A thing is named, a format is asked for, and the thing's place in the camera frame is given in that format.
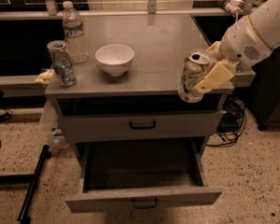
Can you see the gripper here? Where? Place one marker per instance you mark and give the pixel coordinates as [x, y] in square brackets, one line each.
[242, 43]

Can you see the white green 7up can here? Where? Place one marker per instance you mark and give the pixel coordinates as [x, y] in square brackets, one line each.
[195, 64]

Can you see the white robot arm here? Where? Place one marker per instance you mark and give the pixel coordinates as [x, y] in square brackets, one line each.
[250, 40]

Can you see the grey drawer cabinet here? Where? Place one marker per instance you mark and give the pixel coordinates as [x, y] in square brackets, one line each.
[160, 44]

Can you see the open lower drawer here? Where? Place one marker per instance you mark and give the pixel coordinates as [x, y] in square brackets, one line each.
[141, 174]

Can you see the closed upper drawer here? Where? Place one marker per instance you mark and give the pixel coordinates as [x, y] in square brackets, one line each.
[78, 129]

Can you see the silver patterned soda can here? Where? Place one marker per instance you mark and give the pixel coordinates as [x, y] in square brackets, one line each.
[61, 63]

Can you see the white power strip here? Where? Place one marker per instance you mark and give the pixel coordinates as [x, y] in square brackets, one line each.
[231, 6]

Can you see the white ceramic bowl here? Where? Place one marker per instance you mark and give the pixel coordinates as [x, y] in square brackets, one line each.
[115, 59]

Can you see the clear plastic water bottle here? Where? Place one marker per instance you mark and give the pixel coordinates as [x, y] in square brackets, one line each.
[74, 33]

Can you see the clear plastic bag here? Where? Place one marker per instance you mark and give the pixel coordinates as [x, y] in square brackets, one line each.
[50, 128]

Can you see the black metal stand leg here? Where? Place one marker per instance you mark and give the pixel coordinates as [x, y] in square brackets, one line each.
[23, 217]

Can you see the metal rail frame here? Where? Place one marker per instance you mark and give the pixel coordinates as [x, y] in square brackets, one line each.
[115, 3]

